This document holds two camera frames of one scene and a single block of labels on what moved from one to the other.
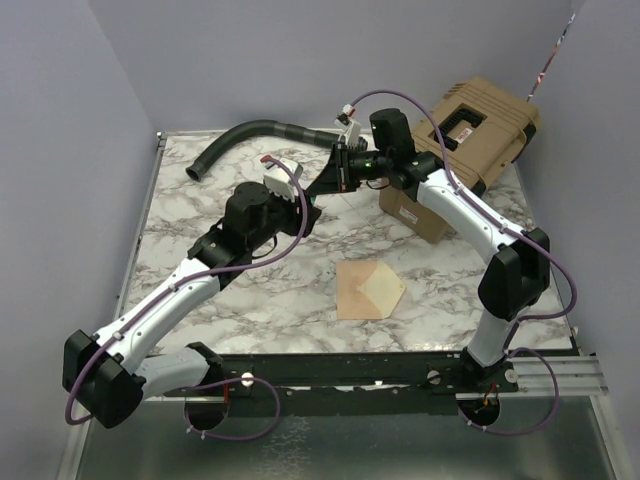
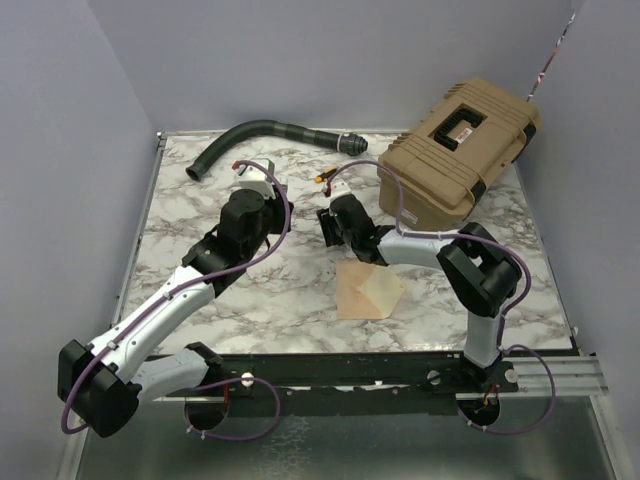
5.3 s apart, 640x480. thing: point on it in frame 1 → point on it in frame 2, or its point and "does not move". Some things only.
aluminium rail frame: (546, 430) does not move
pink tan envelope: (366, 290) does not move
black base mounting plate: (344, 386) does not move
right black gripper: (336, 176) → (326, 221)
